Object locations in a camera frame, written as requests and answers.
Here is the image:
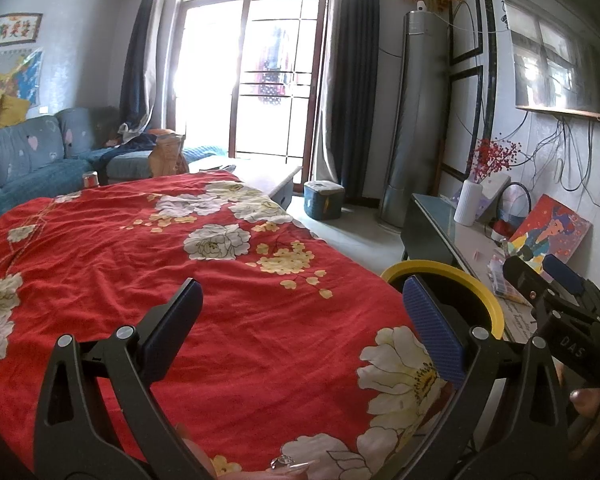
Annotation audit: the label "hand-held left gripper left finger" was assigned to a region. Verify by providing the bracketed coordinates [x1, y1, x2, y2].
[32, 279, 216, 480]

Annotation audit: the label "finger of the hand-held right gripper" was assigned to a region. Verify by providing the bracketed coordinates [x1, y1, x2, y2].
[502, 256, 549, 307]
[543, 253, 589, 294]

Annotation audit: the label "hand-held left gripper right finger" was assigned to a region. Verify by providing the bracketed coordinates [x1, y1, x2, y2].
[390, 274, 571, 480]

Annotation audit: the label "yellow rimmed black bin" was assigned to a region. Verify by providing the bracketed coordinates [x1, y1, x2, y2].
[380, 259, 506, 344]

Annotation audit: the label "person's right hand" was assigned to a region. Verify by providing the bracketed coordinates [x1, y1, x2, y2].
[569, 387, 600, 421]

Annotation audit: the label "person's left hand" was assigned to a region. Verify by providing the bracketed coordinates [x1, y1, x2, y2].
[174, 422, 314, 480]

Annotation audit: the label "clear bead organizer box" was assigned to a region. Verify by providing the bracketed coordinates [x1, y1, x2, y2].
[486, 254, 532, 307]

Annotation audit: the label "colourful figure painting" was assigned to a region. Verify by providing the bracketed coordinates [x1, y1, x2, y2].
[504, 193, 594, 282]

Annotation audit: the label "red floral blanket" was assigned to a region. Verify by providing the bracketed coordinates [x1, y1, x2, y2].
[0, 170, 456, 480]

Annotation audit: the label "white ribbed vase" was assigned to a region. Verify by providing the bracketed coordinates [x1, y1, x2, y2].
[451, 179, 484, 227]

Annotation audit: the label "dark television cabinet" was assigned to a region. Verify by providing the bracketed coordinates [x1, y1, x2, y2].
[399, 191, 557, 347]

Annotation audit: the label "red berry branches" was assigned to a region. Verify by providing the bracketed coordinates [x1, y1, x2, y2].
[466, 136, 524, 184]

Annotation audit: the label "blue storage box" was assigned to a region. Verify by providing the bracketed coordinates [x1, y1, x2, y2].
[302, 179, 346, 221]

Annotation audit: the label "grey coffee table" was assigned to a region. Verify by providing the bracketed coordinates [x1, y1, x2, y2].
[186, 156, 304, 207]

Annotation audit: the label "dark clothes heap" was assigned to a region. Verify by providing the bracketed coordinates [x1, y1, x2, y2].
[104, 121, 182, 149]

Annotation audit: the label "grey standing air conditioner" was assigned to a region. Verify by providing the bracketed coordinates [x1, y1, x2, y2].
[376, 6, 454, 232]

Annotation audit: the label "blue heart print sofa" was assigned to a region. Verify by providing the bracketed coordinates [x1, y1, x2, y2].
[0, 106, 229, 232]

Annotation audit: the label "dark grey curtain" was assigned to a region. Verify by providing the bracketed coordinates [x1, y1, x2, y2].
[314, 0, 382, 207]
[118, 0, 174, 134]

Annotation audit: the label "yellow cushion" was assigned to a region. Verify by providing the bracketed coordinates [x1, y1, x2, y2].
[0, 93, 32, 129]

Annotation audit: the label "glass balcony door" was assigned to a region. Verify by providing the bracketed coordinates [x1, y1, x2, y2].
[166, 0, 332, 169]

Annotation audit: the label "country map poster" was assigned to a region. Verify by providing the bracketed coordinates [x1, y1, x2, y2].
[0, 49, 44, 112]

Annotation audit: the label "framed embroidery picture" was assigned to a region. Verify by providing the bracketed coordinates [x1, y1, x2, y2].
[0, 12, 44, 52]

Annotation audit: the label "black hoop frame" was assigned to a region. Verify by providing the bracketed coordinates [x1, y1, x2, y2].
[491, 181, 534, 234]

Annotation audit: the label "wall mounted television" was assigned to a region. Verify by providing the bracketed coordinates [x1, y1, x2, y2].
[499, 0, 600, 127]

